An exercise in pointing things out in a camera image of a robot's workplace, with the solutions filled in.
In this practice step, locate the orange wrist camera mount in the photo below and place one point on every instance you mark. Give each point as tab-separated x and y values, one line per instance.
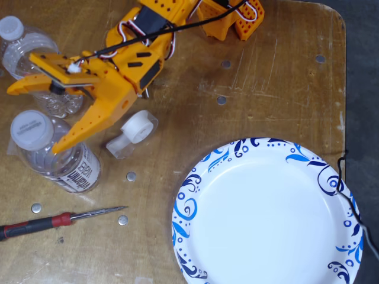
59	68

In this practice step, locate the clear ribbed water bottle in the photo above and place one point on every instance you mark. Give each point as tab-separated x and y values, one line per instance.
17	50

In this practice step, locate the round metal disc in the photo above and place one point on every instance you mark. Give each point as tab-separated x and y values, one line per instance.
226	64
122	220
221	100
320	58
131	176
36	208

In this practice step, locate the clear tape strip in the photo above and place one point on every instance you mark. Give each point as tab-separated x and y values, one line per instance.
10	149

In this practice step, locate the vitaminwater labelled plastic bottle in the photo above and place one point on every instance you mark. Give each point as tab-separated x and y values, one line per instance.
32	130

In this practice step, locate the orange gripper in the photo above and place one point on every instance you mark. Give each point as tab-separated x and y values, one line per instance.
116	89

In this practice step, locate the white clear tape dispenser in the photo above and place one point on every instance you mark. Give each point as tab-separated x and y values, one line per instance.
137	128

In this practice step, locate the black plug power adapter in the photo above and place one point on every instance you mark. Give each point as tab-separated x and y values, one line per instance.
146	93

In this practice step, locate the red black screwdriver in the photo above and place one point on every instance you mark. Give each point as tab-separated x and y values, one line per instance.
35	225

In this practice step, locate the blue patterned paper plate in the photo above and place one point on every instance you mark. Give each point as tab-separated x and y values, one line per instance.
266	222

